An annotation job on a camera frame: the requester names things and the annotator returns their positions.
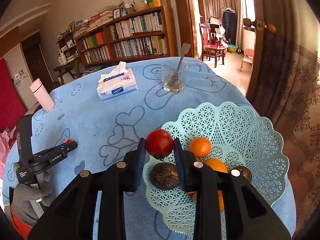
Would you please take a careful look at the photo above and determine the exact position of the pink plastic chair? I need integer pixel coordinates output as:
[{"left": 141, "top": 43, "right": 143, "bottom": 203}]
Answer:
[{"left": 240, "top": 47, "right": 254, "bottom": 72}]

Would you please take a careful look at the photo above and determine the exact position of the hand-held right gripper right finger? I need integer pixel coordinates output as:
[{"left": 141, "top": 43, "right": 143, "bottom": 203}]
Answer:
[{"left": 174, "top": 137, "right": 292, "bottom": 240}]

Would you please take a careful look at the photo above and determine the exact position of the light blue plastic basket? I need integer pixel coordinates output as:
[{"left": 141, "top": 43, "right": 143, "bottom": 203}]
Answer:
[{"left": 142, "top": 101, "right": 290, "bottom": 234}]

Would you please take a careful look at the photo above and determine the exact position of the woven basket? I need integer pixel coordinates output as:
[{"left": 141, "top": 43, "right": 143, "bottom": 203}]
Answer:
[{"left": 133, "top": 1, "right": 148, "bottom": 12}]

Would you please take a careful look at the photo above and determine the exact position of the person's left hand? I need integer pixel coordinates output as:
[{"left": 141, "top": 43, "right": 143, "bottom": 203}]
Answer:
[{"left": 11, "top": 171, "right": 54, "bottom": 227}]

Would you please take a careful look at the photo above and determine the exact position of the large wooden bookshelf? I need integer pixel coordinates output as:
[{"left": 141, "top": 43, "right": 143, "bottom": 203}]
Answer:
[{"left": 74, "top": 6, "right": 175, "bottom": 67}]

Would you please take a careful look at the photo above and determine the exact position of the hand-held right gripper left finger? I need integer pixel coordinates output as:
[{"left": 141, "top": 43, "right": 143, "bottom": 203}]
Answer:
[{"left": 27, "top": 137, "right": 147, "bottom": 240}]

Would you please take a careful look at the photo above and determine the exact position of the metal spoon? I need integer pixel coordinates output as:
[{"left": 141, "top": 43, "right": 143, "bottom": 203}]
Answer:
[{"left": 168, "top": 43, "right": 191, "bottom": 85}]

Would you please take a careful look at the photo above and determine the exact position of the pink thermos bottle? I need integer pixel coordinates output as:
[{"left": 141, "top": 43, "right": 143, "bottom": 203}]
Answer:
[{"left": 29, "top": 78, "right": 55, "bottom": 112}]

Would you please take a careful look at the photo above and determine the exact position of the dark wooden door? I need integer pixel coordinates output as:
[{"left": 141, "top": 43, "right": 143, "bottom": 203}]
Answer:
[{"left": 20, "top": 31, "right": 54, "bottom": 88}]

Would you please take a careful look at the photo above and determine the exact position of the white tissue pack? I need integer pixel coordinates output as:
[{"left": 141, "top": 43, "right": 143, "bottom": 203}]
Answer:
[{"left": 96, "top": 61, "right": 138, "bottom": 102}]

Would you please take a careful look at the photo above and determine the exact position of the pile of books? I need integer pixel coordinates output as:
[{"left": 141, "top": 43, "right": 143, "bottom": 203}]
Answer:
[{"left": 74, "top": 5, "right": 118, "bottom": 37}]

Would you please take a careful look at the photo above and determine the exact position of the hanging dark garment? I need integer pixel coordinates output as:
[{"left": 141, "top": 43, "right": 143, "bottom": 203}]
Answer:
[{"left": 222, "top": 11, "right": 237, "bottom": 45}]

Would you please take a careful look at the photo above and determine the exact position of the brown patterned curtain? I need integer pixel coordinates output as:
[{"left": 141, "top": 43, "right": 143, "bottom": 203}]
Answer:
[{"left": 260, "top": 0, "right": 320, "bottom": 238}]

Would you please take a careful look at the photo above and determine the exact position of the red wooden table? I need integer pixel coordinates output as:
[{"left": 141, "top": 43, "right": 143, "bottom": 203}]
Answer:
[{"left": 204, "top": 44, "right": 227, "bottom": 68}]

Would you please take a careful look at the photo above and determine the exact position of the dark brown wrinkled fruit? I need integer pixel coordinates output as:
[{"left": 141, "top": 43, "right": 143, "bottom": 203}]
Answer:
[
  {"left": 235, "top": 165, "right": 252, "bottom": 183},
  {"left": 150, "top": 162, "right": 180, "bottom": 190}
]

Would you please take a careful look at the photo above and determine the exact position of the small wooden shelf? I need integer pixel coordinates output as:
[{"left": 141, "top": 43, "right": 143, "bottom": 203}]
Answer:
[{"left": 56, "top": 31, "right": 80, "bottom": 65}]

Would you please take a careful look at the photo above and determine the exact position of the pink cloth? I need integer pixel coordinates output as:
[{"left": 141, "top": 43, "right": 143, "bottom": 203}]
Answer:
[{"left": 0, "top": 130, "right": 12, "bottom": 170}]

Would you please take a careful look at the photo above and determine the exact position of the wooden bench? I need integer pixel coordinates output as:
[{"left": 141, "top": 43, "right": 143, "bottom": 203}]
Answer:
[{"left": 53, "top": 60, "right": 83, "bottom": 85}]

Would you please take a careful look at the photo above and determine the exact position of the beige window curtain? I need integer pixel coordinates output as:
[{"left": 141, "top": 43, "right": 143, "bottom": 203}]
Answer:
[{"left": 201, "top": 0, "right": 242, "bottom": 45}]

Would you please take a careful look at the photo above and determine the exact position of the clear drinking glass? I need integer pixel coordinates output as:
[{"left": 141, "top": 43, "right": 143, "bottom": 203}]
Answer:
[{"left": 161, "top": 60, "right": 188, "bottom": 94}]

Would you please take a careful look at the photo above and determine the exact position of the red padded panel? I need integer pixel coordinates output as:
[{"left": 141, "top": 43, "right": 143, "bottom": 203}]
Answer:
[{"left": 0, "top": 58, "right": 27, "bottom": 133}]

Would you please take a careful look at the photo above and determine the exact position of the wooden door with knob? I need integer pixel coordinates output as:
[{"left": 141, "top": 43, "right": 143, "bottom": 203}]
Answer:
[{"left": 243, "top": 0, "right": 278, "bottom": 124}]

